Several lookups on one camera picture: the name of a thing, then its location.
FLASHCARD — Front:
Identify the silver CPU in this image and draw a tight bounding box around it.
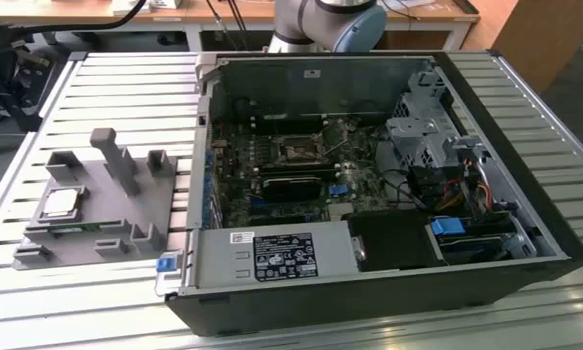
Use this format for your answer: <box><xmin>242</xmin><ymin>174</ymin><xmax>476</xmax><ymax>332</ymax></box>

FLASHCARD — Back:
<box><xmin>41</xmin><ymin>187</ymin><xmax>86</xmax><ymax>219</ymax></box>

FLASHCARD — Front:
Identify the CPU socket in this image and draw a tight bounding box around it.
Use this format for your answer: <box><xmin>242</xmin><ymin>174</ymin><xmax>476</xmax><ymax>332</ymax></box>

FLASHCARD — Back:
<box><xmin>275</xmin><ymin>134</ymin><xmax>328</xmax><ymax>165</ymax></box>

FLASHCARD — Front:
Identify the white box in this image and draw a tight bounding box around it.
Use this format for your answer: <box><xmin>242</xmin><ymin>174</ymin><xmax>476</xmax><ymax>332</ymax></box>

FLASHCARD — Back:
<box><xmin>111</xmin><ymin>0</ymin><xmax>153</xmax><ymax>16</ymax></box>

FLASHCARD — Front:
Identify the grey parts rack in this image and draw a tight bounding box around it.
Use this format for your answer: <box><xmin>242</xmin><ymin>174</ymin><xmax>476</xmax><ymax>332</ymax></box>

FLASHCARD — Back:
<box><xmin>9</xmin><ymin>127</ymin><xmax>178</xmax><ymax>271</ymax></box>

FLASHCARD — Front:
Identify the green RAM stick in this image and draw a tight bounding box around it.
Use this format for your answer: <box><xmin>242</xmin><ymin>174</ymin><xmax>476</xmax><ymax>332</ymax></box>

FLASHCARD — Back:
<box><xmin>45</xmin><ymin>220</ymin><xmax>127</xmax><ymax>233</ymax></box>

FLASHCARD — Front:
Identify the wooden desk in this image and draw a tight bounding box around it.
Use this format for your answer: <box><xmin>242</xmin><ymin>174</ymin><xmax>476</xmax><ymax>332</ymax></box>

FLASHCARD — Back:
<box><xmin>0</xmin><ymin>0</ymin><xmax>482</xmax><ymax>52</ymax></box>

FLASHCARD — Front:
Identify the black installed RAM stick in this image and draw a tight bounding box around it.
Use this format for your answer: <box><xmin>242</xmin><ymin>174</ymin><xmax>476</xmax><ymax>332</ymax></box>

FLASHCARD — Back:
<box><xmin>256</xmin><ymin>165</ymin><xmax>335</xmax><ymax>179</ymax></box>

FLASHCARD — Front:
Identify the grey power supply unit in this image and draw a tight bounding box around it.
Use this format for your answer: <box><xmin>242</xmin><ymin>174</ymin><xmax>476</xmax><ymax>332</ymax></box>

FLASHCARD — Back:
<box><xmin>193</xmin><ymin>228</ymin><xmax>360</xmax><ymax>287</ymax></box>

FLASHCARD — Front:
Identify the metal socket cover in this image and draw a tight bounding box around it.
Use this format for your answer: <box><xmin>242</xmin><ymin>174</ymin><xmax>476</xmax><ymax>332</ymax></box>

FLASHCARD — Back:
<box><xmin>318</xmin><ymin>116</ymin><xmax>354</xmax><ymax>145</ymax></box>

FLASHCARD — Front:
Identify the green motherboard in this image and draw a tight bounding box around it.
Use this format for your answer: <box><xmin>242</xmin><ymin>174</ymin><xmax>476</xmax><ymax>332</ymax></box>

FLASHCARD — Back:
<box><xmin>207</xmin><ymin>116</ymin><xmax>404</xmax><ymax>229</ymax></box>

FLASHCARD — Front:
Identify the silver chipset heatsink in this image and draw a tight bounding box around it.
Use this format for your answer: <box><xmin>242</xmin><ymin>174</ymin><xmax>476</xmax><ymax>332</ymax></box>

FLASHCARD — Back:
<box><xmin>328</xmin><ymin>203</ymin><xmax>354</xmax><ymax>221</ymax></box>

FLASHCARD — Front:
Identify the metal disk bay cage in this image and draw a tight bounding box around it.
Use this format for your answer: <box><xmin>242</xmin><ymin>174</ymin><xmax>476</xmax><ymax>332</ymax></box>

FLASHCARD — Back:
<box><xmin>386</xmin><ymin>71</ymin><xmax>470</xmax><ymax>172</ymax></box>

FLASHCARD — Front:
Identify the black open PC case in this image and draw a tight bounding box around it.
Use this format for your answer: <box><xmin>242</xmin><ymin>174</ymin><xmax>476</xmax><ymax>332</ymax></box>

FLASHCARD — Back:
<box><xmin>153</xmin><ymin>50</ymin><xmax>583</xmax><ymax>338</ymax></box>

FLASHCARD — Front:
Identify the brown wooden cabinet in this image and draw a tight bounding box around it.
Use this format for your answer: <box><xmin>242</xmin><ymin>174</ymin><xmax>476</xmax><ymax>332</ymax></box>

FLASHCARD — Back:
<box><xmin>492</xmin><ymin>0</ymin><xmax>583</xmax><ymax>94</ymax></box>

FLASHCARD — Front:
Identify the thick black cable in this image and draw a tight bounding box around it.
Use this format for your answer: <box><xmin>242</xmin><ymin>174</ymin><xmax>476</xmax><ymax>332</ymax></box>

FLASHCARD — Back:
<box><xmin>0</xmin><ymin>0</ymin><xmax>147</xmax><ymax>32</ymax></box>

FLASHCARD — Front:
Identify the yellow red wire bundle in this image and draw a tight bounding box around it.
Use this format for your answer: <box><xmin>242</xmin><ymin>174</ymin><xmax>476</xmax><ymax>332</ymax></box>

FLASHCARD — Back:
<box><xmin>436</xmin><ymin>174</ymin><xmax>495</xmax><ymax>213</ymax></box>

